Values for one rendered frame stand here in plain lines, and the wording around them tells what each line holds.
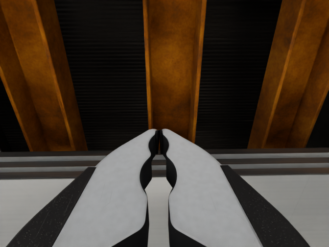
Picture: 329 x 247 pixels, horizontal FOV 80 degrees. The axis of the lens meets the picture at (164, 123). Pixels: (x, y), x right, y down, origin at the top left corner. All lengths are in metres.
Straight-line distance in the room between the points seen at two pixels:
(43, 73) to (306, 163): 0.40
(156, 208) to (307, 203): 0.19
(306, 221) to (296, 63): 0.24
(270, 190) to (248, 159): 0.04
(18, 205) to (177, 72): 0.28
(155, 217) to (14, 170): 0.18
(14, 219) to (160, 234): 0.19
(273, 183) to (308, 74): 0.22
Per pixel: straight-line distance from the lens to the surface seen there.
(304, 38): 0.40
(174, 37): 0.33
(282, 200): 0.30
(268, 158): 0.27
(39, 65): 0.39
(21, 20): 0.39
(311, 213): 0.34
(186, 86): 0.35
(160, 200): 0.25
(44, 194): 0.28
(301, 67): 0.41
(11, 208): 0.32
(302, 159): 0.29
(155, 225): 0.29
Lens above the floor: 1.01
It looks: 62 degrees down
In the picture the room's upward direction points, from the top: 178 degrees clockwise
